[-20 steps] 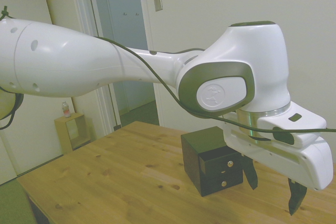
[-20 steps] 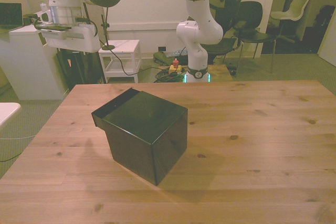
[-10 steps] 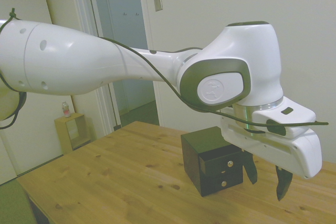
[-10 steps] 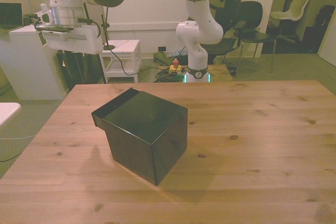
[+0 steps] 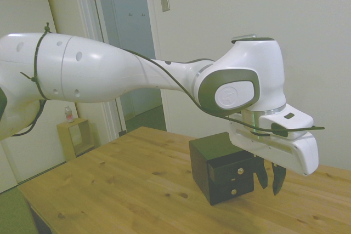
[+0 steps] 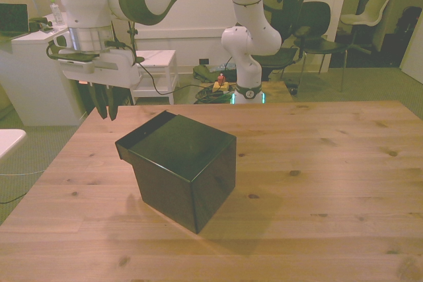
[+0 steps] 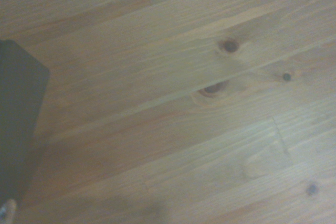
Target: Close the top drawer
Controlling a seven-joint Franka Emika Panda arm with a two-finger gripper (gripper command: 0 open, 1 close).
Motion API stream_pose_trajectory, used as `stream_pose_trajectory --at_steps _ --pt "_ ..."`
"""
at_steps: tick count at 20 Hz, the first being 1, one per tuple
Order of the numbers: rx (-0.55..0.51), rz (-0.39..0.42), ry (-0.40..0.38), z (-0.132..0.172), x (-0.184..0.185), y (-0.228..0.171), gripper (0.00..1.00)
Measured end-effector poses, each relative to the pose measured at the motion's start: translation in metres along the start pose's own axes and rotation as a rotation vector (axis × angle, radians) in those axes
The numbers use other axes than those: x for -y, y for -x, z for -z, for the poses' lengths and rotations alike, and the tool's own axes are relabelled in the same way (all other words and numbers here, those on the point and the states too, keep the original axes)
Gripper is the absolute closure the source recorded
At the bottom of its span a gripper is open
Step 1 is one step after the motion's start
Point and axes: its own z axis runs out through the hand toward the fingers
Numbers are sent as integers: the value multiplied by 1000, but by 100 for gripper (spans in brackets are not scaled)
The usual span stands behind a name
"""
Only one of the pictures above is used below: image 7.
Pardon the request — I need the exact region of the small metallic drawer knob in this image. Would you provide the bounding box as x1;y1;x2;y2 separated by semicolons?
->
0;198;17;224

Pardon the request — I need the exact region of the dark grey drawer cabinet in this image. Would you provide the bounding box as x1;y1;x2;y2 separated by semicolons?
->
0;39;50;205

